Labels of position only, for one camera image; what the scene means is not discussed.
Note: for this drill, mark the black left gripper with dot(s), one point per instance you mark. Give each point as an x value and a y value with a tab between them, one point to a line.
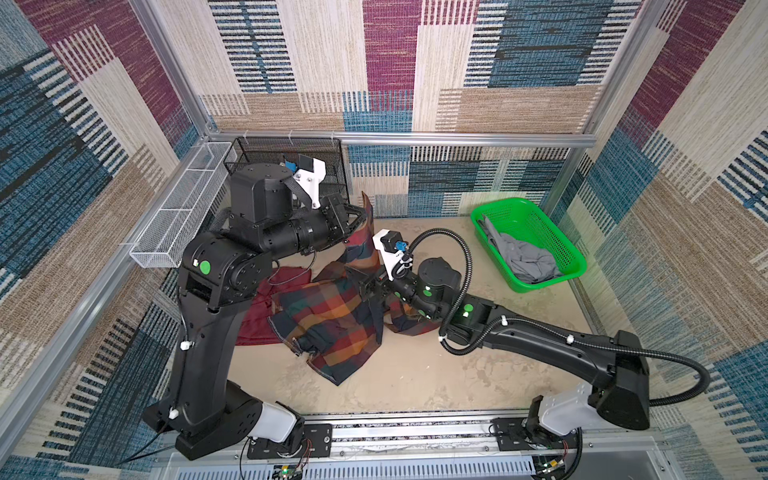
332	211

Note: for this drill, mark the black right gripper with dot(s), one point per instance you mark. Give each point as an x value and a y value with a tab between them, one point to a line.
366	288

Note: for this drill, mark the multicolour plaid long sleeve shirt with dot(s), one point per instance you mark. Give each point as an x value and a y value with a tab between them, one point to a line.
331	323

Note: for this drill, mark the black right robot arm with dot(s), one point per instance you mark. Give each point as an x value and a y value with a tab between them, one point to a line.
615	377

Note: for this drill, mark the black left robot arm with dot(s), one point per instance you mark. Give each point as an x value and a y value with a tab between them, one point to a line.
276	212

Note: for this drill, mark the folded maroon shirt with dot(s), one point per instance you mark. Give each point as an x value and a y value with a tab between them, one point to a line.
256	329

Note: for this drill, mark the grey shirt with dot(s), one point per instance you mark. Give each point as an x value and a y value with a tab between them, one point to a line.
527	262

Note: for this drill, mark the green plastic laundry basket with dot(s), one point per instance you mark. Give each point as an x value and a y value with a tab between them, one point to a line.
525	221

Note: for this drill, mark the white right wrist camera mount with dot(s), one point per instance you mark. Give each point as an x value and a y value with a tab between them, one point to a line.
393	250

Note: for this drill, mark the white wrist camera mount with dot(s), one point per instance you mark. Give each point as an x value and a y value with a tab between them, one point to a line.
307	175
393	250

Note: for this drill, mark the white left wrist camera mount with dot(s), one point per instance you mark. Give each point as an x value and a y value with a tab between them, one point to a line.
307	175

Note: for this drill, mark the black wire mesh shelf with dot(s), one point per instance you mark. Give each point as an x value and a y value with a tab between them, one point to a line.
278	150

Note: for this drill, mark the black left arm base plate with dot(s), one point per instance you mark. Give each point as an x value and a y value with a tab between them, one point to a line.
313	440

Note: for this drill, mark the white wire mesh tray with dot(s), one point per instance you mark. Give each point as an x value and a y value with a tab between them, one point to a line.
197	192

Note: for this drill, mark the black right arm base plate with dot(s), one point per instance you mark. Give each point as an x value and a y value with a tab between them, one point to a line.
523	434

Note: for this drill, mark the aluminium front rail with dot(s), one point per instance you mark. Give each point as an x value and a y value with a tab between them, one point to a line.
440	445

